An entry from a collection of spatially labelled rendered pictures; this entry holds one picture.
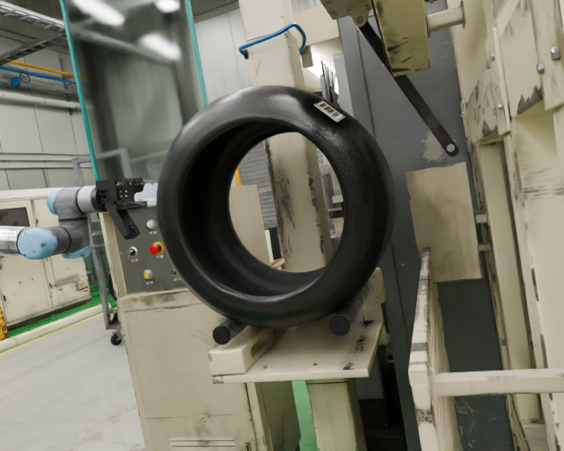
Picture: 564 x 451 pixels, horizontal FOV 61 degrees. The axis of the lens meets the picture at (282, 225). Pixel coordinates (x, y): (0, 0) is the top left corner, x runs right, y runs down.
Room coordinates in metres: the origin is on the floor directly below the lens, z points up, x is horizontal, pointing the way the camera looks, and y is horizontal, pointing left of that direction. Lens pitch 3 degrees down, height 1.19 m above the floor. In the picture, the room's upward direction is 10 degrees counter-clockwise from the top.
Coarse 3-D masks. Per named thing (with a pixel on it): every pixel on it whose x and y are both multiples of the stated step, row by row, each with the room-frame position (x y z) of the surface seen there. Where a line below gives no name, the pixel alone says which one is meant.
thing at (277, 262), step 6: (264, 228) 8.43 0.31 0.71; (270, 228) 8.28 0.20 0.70; (276, 228) 8.37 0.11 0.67; (270, 234) 8.28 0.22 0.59; (276, 234) 8.34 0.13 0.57; (270, 240) 8.27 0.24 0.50; (276, 240) 8.32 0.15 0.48; (270, 246) 8.07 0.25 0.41; (276, 246) 8.30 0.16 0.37; (270, 252) 8.03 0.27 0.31; (276, 252) 8.29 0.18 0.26; (270, 258) 8.01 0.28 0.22; (276, 258) 8.28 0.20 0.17; (282, 258) 8.42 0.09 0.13; (276, 264) 7.67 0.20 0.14; (282, 264) 7.67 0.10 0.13
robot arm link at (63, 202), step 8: (56, 192) 1.31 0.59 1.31; (64, 192) 1.29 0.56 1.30; (72, 192) 1.29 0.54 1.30; (48, 200) 1.30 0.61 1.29; (56, 200) 1.29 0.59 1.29; (64, 200) 1.29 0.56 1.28; (72, 200) 1.28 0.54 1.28; (56, 208) 1.30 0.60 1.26; (64, 208) 1.29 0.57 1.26; (72, 208) 1.29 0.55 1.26; (80, 208) 1.28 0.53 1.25; (64, 216) 1.29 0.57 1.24; (72, 216) 1.29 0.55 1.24; (80, 216) 1.30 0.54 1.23
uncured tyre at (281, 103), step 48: (240, 96) 1.05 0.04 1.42; (288, 96) 1.02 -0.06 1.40; (192, 144) 1.07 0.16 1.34; (240, 144) 1.32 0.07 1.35; (336, 144) 0.97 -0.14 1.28; (192, 192) 1.30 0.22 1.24; (384, 192) 0.99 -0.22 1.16; (192, 240) 1.27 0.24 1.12; (384, 240) 1.01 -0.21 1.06; (192, 288) 1.10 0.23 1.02; (240, 288) 1.28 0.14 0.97; (288, 288) 1.30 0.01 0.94; (336, 288) 0.99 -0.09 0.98
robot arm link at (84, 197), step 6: (90, 186) 1.29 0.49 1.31; (84, 192) 1.27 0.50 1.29; (90, 192) 1.27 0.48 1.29; (78, 198) 1.27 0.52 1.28; (84, 198) 1.27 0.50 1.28; (90, 198) 1.26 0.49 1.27; (84, 204) 1.27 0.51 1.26; (90, 204) 1.26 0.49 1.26; (84, 210) 1.28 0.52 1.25; (90, 210) 1.28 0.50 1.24; (96, 210) 1.28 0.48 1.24
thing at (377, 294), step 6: (378, 270) 1.30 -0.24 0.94; (372, 276) 1.30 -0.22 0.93; (378, 276) 1.31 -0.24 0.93; (372, 282) 1.31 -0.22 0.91; (378, 282) 1.31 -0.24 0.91; (372, 288) 1.31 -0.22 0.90; (378, 288) 1.31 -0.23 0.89; (384, 288) 1.32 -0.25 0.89; (372, 294) 1.31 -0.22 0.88; (378, 294) 1.31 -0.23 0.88; (384, 294) 1.30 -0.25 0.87; (366, 300) 1.32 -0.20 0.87; (372, 300) 1.31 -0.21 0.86; (378, 300) 1.31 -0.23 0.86; (384, 300) 1.30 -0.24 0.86
